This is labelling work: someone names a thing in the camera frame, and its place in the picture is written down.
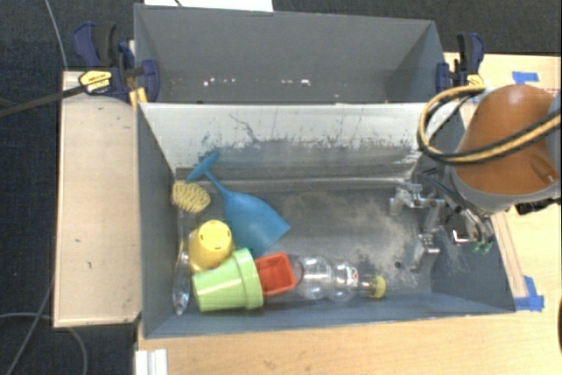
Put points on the blue plastic wine glass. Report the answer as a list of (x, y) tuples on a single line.
[(252, 217)]

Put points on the grey metal bin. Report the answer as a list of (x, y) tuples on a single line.
[(285, 57)]

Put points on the yellow plastic cup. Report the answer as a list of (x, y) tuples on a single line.
[(211, 243)]

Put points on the yellow woven ball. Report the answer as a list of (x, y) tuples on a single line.
[(189, 196)]

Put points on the clear plastic bottle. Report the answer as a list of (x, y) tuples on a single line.
[(327, 279)]

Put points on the pale wood flat board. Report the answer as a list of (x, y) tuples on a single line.
[(98, 211)]

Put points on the green plastic cup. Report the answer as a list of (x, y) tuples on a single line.
[(224, 283)]

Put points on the clear glass flute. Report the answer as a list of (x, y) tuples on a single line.
[(181, 276)]

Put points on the black cylinder on white bracket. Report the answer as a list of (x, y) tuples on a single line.
[(533, 206)]

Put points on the red plastic cup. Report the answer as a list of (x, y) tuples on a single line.
[(274, 274)]

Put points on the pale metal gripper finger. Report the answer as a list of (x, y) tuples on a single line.
[(415, 199), (427, 245)]

